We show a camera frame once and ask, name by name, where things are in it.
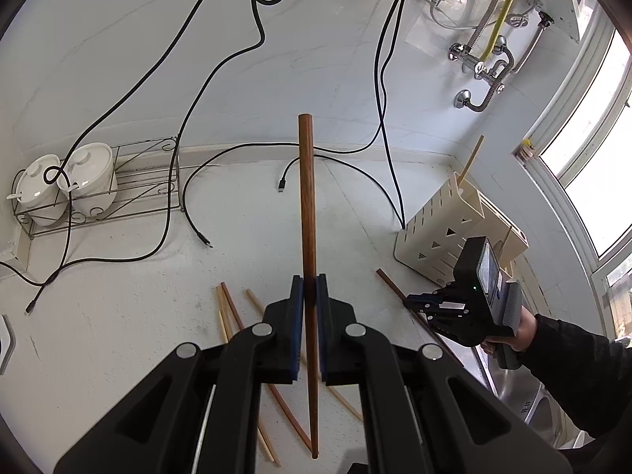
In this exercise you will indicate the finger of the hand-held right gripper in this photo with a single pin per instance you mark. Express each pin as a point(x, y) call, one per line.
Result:
point(429, 298)
point(442, 315)

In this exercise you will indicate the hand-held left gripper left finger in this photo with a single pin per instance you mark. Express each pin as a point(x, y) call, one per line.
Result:
point(296, 306)

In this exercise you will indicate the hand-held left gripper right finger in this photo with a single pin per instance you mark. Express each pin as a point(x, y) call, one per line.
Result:
point(321, 331)

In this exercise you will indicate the cream plastic cutlery holder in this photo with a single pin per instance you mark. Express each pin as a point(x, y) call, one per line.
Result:
point(444, 237)

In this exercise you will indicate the person's right forearm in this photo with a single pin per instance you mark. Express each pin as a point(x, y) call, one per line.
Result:
point(582, 370)

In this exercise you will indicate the person's right hand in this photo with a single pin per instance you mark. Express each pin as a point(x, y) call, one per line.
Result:
point(527, 328)

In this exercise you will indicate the stainless steel sink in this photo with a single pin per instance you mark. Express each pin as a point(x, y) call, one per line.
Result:
point(518, 395)

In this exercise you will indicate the small jar with yellow lid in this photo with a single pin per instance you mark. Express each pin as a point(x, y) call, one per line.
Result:
point(526, 150)

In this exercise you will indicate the white framed window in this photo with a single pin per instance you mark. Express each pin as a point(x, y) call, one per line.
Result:
point(592, 158)

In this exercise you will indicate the chrome valve assembly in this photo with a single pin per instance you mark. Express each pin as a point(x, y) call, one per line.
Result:
point(481, 64)

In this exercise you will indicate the white ceramic lidded pot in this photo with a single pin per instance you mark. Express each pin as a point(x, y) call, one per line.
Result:
point(42, 192)
point(91, 177)

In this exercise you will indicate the white ceramic spoon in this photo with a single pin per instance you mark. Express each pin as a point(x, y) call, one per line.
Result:
point(15, 195)
point(74, 185)

